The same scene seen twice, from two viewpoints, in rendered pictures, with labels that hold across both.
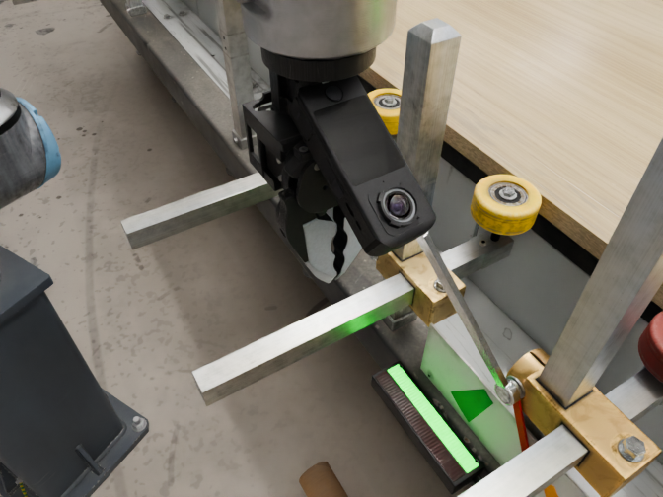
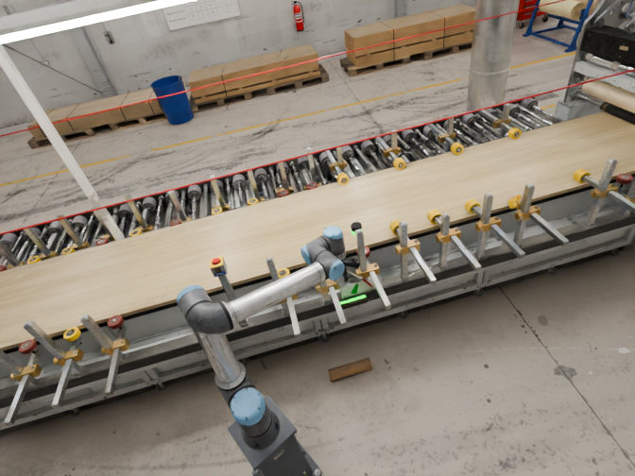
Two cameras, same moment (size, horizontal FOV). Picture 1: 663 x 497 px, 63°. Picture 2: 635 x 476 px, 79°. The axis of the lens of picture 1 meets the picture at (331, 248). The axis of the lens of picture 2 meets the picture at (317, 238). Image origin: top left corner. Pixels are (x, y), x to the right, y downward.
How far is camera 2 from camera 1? 1.75 m
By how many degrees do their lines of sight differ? 46
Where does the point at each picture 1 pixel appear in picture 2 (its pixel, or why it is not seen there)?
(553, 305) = not seen: hidden behind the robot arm
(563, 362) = (363, 265)
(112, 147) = (96, 455)
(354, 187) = (353, 263)
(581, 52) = (279, 233)
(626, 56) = (284, 227)
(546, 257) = not seen: hidden behind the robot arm
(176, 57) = (175, 343)
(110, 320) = (231, 453)
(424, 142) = not seen: hidden behind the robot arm
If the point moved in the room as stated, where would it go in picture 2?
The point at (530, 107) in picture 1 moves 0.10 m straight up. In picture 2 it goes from (296, 249) to (293, 238)
